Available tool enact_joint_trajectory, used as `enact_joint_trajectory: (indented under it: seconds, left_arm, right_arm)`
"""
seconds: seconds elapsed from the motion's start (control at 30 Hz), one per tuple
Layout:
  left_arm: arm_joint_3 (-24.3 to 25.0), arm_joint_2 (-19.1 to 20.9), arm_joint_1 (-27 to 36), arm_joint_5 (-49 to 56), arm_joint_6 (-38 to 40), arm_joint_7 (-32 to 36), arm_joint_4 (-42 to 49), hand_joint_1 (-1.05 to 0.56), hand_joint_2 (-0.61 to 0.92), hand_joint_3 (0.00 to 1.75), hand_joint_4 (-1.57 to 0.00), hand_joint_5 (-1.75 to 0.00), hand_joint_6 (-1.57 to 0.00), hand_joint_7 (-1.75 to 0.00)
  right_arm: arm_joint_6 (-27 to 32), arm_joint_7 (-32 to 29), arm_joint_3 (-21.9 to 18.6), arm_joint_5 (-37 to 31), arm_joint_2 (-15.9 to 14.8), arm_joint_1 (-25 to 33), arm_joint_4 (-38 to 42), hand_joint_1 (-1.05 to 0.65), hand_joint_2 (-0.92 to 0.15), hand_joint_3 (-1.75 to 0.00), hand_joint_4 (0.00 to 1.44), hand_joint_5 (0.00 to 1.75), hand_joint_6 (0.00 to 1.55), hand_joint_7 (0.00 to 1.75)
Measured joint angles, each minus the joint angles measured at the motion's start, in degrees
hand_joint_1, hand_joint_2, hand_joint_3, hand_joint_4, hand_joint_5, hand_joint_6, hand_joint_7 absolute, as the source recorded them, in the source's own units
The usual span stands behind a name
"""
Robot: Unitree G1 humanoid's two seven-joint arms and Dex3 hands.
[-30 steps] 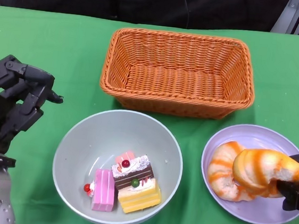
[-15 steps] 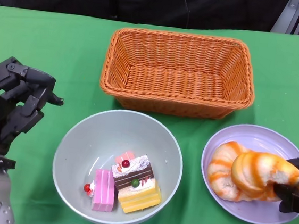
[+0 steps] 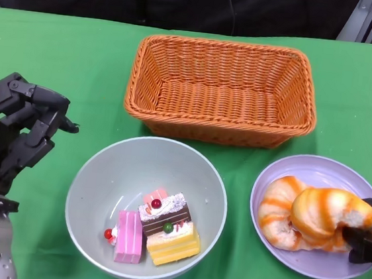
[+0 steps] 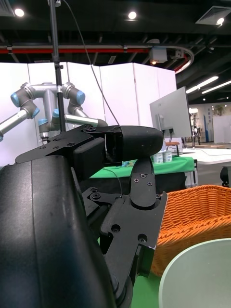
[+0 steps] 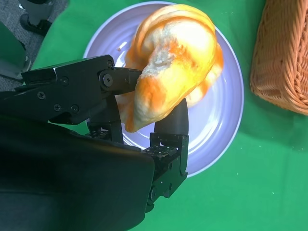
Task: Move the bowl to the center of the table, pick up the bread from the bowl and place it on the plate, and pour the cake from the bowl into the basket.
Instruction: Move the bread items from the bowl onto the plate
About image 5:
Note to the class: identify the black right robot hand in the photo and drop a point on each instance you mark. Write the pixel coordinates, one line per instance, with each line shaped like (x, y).
(72, 173)

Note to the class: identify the lavender plate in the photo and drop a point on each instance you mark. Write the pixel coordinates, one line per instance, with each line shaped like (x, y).
(216, 125)

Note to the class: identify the orange wicker basket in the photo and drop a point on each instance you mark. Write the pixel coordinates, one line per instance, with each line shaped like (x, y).
(281, 60)

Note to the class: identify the orange striped bread bun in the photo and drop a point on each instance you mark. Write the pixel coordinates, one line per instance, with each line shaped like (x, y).
(204, 92)
(173, 60)

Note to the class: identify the grey black stand foot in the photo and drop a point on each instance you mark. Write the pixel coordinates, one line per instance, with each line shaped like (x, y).
(36, 14)

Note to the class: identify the green tablecloth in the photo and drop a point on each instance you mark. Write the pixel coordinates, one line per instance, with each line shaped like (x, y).
(240, 192)

